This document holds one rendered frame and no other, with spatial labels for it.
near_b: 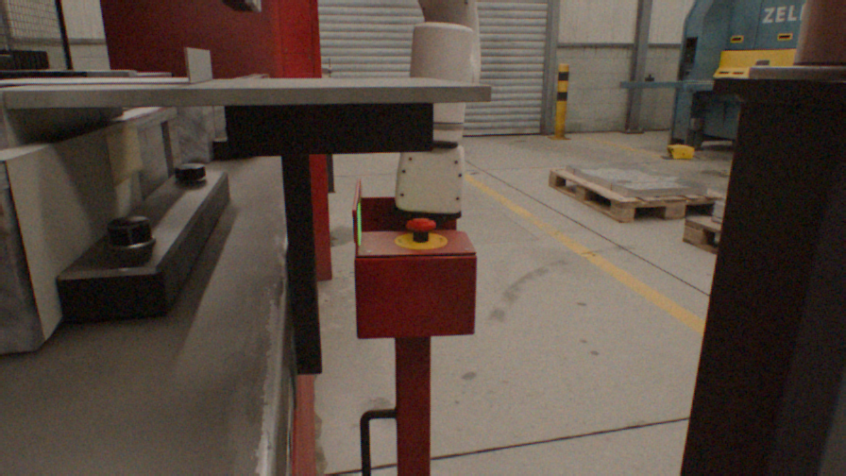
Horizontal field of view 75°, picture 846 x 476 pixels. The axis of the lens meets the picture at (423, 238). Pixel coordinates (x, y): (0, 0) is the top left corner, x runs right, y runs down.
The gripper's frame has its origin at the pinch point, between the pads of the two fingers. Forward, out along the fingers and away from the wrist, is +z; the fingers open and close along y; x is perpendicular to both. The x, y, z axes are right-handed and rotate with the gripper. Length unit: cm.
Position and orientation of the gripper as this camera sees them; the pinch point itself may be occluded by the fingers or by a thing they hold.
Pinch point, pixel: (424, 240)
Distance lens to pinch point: 86.7
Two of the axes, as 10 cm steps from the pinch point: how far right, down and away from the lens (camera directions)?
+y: 9.9, 0.6, 1.0
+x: -0.8, -3.0, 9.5
